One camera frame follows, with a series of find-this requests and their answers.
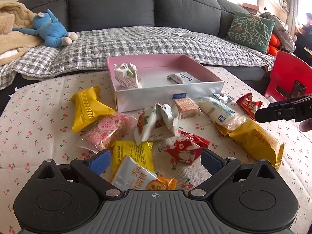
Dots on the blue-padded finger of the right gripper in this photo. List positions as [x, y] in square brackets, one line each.
[275, 113]

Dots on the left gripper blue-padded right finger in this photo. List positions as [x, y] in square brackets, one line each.
[221, 171]

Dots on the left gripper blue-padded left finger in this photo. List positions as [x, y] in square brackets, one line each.
[89, 173]

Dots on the pink rice cracker pack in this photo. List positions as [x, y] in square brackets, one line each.
[106, 132]

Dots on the red crinkled snack pack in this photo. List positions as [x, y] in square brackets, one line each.
[187, 147]

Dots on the white orange lotus chip pack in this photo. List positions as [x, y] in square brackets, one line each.
[132, 176]

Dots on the red triangular snack pack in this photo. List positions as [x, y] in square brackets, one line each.
[248, 105]

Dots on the yellow waffle sandwich pack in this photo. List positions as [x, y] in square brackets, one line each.
[256, 141]

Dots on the white cream roll pack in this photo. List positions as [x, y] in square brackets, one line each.
[220, 113]

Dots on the silver truffle chocolate pack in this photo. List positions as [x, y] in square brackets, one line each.
[223, 98]

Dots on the yellow pillow snack pack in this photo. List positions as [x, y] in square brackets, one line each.
[88, 108]

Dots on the wafer biscuit clear pack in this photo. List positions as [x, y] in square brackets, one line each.
[186, 107]

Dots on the white nut snack pack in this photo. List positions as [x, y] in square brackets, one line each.
[157, 123]

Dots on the white cartoon face snack pack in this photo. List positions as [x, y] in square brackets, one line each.
[183, 78]

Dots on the white walnut snack pack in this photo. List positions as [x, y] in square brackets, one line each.
[127, 76]

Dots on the red plastic stool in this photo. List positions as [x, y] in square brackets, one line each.
[290, 77]

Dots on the brown bag on sofa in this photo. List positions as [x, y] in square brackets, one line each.
[287, 43]

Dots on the orange cushion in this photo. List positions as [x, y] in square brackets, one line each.
[274, 45]

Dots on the person in background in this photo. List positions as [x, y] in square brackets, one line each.
[304, 41]

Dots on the green branch pattern cushion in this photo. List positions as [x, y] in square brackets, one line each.
[251, 31]

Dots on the pink and silver cardboard box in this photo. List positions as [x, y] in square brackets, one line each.
[154, 70]

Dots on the grey checked quilted blanket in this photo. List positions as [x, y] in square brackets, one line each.
[91, 50]

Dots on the beige quilted blanket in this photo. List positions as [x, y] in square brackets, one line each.
[15, 44]

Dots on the blue plush toy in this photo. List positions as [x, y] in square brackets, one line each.
[50, 29]

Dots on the dark grey sofa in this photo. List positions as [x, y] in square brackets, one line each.
[212, 17]

